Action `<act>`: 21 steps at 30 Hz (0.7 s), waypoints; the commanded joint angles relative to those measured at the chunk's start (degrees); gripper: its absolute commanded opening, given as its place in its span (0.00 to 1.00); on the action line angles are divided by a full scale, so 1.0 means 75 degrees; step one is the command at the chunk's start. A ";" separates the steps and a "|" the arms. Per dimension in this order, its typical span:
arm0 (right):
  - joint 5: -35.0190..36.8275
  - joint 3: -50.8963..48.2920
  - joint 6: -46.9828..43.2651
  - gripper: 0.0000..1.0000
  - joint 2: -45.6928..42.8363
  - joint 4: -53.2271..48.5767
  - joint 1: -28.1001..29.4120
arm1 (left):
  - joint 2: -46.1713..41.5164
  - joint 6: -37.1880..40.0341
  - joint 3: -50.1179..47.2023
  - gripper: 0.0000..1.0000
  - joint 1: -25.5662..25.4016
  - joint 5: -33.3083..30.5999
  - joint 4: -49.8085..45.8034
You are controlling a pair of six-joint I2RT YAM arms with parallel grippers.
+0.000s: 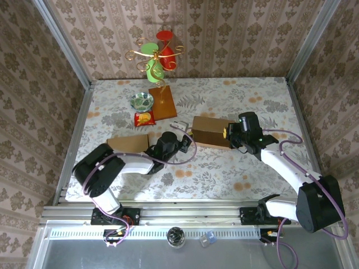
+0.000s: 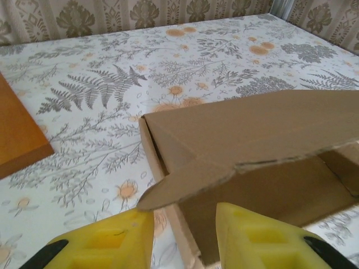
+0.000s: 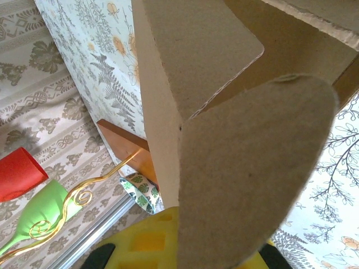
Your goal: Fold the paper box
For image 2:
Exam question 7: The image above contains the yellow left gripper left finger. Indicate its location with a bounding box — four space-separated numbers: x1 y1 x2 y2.
24 208 155 269

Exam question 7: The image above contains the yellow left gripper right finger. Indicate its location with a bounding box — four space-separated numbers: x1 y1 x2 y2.
215 201 357 269

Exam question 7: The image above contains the brown cardboard box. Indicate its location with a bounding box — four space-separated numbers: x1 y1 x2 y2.
138 89 359 269

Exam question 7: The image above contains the gold wire rack wooden base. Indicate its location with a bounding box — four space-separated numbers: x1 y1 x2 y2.
0 72 54 180

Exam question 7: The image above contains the aluminium corner post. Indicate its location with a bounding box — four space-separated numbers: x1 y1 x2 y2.
269 0 294 22

